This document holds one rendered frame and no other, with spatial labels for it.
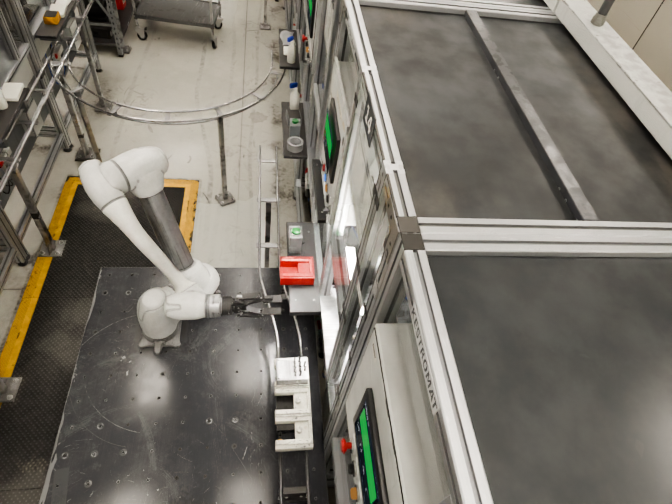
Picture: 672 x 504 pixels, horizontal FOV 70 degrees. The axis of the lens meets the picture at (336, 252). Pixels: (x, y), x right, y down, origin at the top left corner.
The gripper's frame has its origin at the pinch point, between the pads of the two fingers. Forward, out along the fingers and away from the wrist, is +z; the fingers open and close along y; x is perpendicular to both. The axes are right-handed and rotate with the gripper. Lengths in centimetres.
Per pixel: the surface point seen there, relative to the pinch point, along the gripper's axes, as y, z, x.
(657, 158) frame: 88, 99, -11
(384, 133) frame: 90, 24, -8
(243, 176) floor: -112, -19, 196
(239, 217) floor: -112, -21, 150
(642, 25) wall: -29, 380, 352
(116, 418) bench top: -44, -63, -26
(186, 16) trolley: -86, -82, 406
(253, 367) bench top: -44.4, -8.3, -5.0
